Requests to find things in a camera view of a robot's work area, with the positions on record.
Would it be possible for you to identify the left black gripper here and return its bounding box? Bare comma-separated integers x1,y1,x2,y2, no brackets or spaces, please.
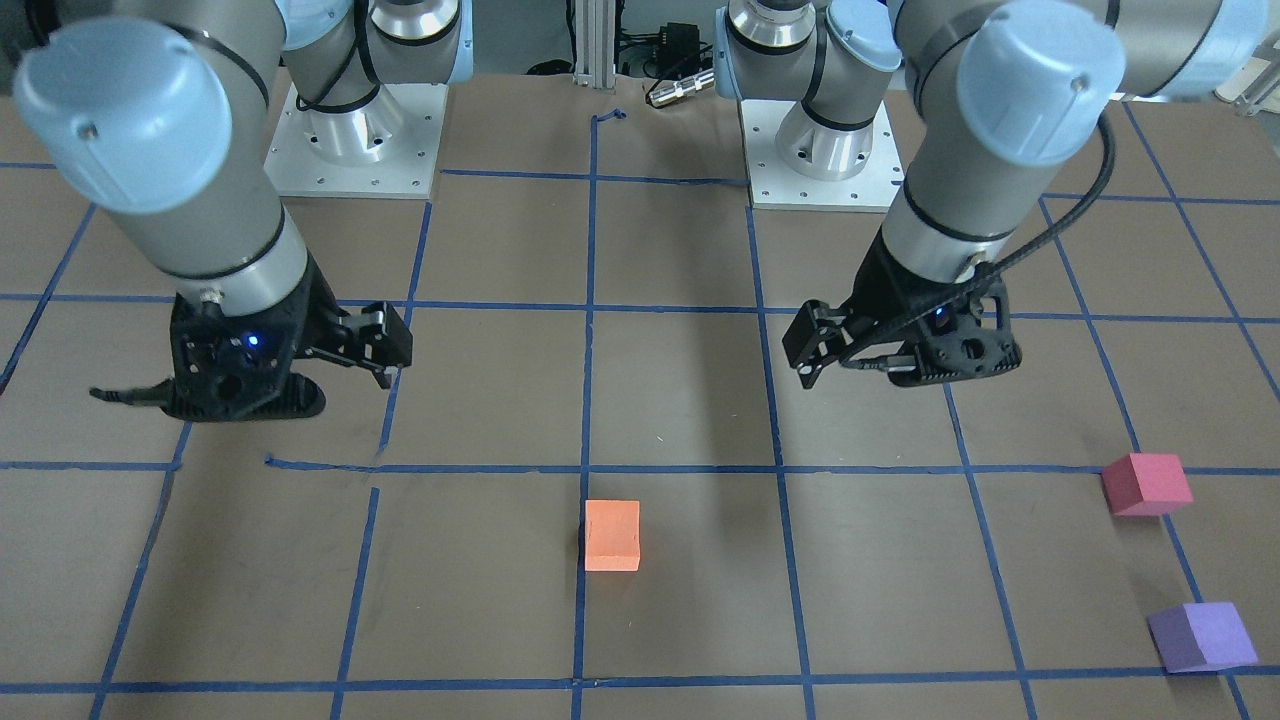
782,236,1023,389

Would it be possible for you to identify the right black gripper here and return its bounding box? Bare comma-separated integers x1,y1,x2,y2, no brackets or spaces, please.
168,258,413,423

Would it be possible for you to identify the orange foam block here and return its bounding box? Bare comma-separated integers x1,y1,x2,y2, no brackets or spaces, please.
584,498,641,571

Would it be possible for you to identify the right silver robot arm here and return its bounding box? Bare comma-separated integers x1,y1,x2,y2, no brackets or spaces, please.
3,1,474,421

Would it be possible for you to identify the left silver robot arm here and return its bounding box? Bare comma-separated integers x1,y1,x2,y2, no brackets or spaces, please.
714,1,1268,388

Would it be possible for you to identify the pink foam block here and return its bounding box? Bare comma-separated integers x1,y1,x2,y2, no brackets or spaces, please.
1101,454,1194,518

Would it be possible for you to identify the purple foam block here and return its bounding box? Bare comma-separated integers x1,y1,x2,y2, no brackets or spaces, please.
1147,602,1260,673

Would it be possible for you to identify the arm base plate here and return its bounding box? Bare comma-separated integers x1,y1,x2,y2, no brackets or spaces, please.
739,100,908,214
264,85,449,199

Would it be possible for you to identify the aluminium frame post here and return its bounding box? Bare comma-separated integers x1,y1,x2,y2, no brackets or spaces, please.
570,0,620,92

